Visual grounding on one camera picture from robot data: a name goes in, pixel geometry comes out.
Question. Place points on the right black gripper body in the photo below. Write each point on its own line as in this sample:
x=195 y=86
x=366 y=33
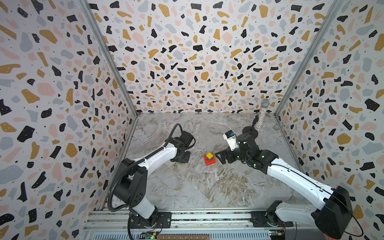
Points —
x=227 y=154

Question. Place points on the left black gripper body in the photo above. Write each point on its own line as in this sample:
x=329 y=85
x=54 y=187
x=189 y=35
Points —
x=185 y=158

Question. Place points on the yellow cube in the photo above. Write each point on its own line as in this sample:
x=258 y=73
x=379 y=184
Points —
x=209 y=156

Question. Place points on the red block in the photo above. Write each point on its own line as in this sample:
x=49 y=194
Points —
x=208 y=163

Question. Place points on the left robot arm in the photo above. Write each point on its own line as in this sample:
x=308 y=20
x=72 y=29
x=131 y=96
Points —
x=129 y=186

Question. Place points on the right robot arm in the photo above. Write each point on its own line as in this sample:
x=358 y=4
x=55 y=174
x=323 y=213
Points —
x=329 y=209

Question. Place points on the glitter microphone on stand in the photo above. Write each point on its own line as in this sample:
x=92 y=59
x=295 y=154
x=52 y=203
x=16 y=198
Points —
x=258 y=120

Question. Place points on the wooden strip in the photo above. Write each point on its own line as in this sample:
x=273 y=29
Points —
x=183 y=237

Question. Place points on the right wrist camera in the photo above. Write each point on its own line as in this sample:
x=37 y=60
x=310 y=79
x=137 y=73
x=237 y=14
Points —
x=231 y=139

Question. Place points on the aluminium mounting rail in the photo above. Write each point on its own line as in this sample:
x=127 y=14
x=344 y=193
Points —
x=219 y=224

